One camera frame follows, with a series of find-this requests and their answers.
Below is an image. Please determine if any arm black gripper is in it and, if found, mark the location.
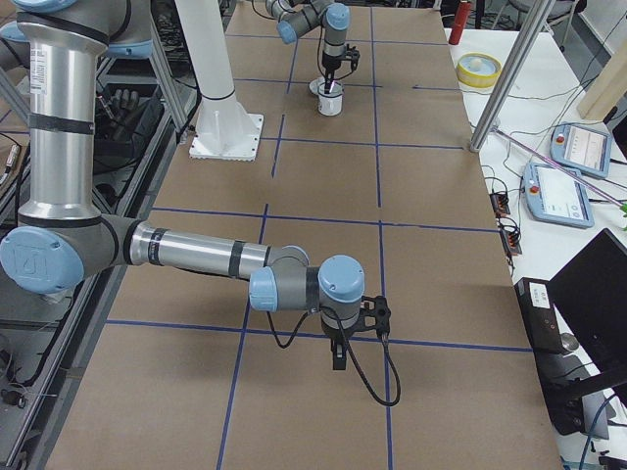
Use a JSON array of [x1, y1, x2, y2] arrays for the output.
[[322, 44, 348, 78], [320, 311, 363, 371]]

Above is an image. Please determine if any white enamel mug lid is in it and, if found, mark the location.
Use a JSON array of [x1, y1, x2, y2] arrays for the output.
[[309, 77, 324, 96]]

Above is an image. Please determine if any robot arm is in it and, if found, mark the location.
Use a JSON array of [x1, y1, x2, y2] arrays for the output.
[[265, 0, 358, 85], [1, 1, 367, 370]]

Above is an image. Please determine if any white enamel mug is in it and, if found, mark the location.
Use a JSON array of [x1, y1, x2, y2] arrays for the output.
[[317, 81, 344, 117]]

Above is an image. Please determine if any red cylinder bottle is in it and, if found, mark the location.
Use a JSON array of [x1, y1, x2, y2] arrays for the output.
[[448, 0, 472, 45]]

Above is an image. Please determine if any yellow tape roll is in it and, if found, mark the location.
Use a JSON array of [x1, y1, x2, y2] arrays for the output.
[[456, 53, 502, 88]]

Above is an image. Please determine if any long metal rod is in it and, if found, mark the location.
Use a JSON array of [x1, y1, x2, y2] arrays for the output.
[[490, 127, 626, 212]]

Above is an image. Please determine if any lower orange black connector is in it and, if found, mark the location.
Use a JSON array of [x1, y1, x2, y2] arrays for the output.
[[500, 225, 522, 256]]

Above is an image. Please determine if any orange black connector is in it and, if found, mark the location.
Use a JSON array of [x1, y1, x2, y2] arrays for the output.
[[500, 225, 522, 256], [490, 191, 510, 217]]

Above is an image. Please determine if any upper orange black connector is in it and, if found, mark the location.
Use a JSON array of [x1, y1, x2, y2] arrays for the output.
[[490, 191, 510, 217]]

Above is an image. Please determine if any black desktop computer box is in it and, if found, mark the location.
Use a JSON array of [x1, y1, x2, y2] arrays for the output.
[[514, 277, 609, 440]]

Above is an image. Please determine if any black computer monitor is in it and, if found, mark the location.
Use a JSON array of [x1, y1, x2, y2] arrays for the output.
[[549, 229, 626, 362]]

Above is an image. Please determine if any lower blue teach pendant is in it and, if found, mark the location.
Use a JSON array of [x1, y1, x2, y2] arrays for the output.
[[523, 163, 595, 228]]

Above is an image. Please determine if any blue teach pendant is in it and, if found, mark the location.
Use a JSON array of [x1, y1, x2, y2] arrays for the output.
[[550, 123, 612, 179], [523, 163, 595, 228]]

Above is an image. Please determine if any upper blue teach pendant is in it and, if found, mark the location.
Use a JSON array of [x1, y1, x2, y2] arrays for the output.
[[550, 123, 612, 179]]

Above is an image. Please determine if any wooden board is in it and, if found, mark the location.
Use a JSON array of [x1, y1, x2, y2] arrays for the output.
[[577, 41, 626, 121]]

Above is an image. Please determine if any wrist black camera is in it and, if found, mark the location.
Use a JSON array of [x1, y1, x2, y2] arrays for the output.
[[344, 44, 361, 72], [354, 296, 391, 341]]

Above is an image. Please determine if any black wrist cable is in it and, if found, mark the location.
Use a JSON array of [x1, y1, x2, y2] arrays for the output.
[[265, 309, 403, 407]]

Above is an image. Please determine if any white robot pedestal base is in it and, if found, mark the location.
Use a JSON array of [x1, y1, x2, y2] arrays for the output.
[[175, 0, 264, 162]]

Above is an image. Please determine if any aluminium extrusion frame post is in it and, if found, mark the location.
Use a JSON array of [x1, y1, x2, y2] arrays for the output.
[[469, 0, 555, 153]]

